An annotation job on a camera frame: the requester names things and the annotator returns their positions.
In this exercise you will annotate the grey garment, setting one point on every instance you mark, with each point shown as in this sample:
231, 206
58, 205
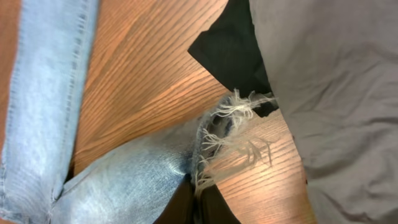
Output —
332, 66

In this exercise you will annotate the black garment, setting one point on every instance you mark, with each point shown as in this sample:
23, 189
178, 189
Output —
229, 51

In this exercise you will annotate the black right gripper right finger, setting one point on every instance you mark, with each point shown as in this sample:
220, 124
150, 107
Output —
213, 209

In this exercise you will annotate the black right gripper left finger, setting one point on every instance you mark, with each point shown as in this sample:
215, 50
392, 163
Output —
179, 209

